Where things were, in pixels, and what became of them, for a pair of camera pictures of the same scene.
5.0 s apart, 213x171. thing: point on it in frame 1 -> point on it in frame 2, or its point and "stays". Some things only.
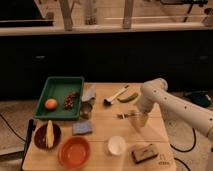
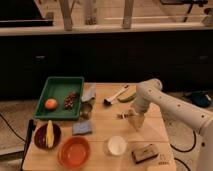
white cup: (116, 145) stays
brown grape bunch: (68, 101) stays
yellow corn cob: (50, 135) stays
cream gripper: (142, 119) -> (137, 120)
